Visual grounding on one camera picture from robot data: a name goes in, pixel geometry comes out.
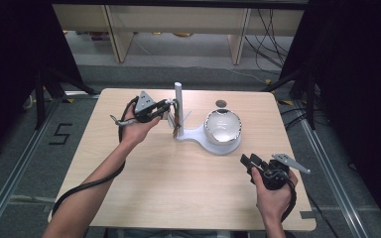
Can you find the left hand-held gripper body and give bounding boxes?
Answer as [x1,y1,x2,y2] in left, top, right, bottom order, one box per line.
[133,90,155,124]

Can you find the light wooden cabinet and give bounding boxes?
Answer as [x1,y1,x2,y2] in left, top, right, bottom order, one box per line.
[53,3,306,66]

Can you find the bundle of black cables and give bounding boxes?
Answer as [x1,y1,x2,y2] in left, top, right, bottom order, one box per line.
[244,8,296,75]

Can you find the dark purple box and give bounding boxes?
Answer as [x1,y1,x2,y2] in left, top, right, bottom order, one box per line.
[89,31,107,42]

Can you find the silver white bowl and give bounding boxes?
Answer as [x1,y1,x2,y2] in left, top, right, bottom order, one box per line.
[203,108,243,146]

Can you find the braided keychain with dog charm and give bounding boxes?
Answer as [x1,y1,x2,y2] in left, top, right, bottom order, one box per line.
[167,98,184,137]

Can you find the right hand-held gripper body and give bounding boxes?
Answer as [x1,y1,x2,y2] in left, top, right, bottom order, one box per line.
[257,152,312,191]

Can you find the black floor cables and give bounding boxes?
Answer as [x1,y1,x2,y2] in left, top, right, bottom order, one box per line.
[279,107,328,132]

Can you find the grey cable connector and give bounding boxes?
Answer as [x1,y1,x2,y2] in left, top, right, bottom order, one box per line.
[109,114,135,127]

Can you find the white key stand with pole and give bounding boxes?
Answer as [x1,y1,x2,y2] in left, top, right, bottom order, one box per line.
[167,81,242,157]

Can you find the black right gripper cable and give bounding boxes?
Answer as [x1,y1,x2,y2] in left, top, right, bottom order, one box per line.
[271,168,338,238]

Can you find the black metal stand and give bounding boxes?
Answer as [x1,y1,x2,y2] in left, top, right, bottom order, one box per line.
[261,67,318,131]
[33,65,100,130]

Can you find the person's left hand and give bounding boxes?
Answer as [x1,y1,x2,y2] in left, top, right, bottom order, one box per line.
[118,104,163,149]

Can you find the white cable coil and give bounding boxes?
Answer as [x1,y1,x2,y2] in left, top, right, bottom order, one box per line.
[23,94,36,111]

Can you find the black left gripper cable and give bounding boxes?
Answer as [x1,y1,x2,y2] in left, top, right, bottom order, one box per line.
[51,95,140,219]

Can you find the person's right hand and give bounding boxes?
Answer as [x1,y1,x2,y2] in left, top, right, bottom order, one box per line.
[250,167,300,218]

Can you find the aluminium floor rail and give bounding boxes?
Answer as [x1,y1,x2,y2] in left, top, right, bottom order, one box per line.
[0,95,64,238]
[297,117,368,238]

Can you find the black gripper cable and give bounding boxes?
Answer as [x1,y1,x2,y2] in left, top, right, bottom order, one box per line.
[51,95,140,219]
[271,168,338,238]

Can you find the black curtain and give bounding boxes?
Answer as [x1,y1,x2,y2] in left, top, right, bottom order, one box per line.
[0,0,85,167]
[279,0,381,229]

